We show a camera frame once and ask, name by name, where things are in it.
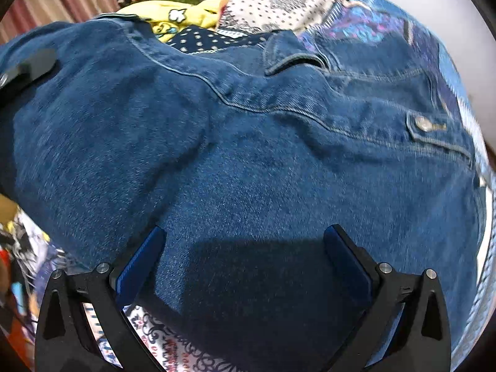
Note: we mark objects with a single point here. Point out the striped red beige curtain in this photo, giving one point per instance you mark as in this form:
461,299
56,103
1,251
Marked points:
46,0

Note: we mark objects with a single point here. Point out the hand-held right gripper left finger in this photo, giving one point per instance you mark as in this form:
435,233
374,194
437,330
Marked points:
141,263

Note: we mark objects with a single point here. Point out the blue patchwork blanket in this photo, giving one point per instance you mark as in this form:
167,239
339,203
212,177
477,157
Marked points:
348,19

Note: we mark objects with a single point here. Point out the blue denim jacket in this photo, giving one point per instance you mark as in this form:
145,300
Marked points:
232,162

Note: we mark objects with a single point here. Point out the colourful printed bedsheet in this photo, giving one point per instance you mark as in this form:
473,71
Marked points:
155,337

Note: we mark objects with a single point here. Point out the yellow cartoon print blanket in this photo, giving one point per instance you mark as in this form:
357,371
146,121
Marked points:
182,13

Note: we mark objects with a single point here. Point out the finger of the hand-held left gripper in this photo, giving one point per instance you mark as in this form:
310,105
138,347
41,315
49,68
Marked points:
31,68

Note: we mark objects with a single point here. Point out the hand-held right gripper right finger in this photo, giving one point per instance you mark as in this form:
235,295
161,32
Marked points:
348,269

